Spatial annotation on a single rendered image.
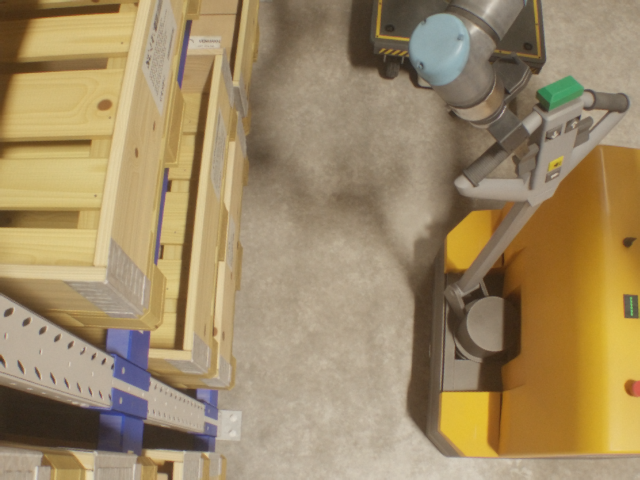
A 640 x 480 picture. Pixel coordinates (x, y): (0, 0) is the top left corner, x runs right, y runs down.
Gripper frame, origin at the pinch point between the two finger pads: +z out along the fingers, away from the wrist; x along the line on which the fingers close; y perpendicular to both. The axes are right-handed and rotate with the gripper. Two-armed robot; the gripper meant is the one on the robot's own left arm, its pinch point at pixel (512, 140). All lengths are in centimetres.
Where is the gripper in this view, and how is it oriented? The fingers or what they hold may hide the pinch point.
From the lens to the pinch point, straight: 116.3
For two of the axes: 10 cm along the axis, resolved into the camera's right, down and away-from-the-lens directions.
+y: -7.1, 6.5, 2.7
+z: 5.5, 2.7, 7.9
